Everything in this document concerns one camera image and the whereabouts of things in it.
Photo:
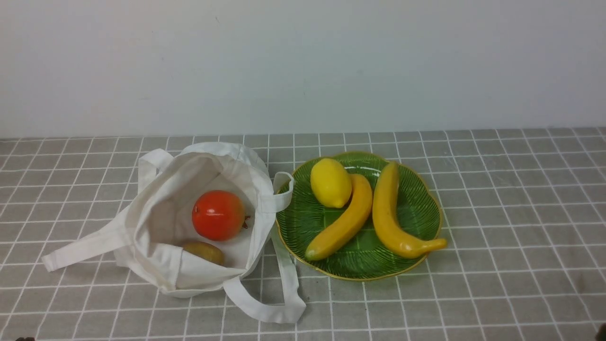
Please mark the red pomegranate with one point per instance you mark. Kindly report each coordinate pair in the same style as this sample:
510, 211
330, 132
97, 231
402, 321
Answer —
219, 215

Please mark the brown kiwi fruit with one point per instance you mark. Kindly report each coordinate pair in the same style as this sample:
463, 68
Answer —
205, 251

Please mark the white cloth tote bag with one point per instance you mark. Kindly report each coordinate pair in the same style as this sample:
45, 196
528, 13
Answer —
147, 235

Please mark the yellow lemon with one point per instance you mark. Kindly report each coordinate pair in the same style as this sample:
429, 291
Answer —
330, 183

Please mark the left yellow banana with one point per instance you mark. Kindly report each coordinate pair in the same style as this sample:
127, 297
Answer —
349, 223

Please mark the yellow banana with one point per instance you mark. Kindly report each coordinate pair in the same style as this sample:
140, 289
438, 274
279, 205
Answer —
349, 223
385, 222

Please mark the right yellow banana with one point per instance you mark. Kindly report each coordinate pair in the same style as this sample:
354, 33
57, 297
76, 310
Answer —
385, 222

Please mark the grey checked tablecloth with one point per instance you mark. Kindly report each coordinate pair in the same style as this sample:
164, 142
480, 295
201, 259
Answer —
524, 217

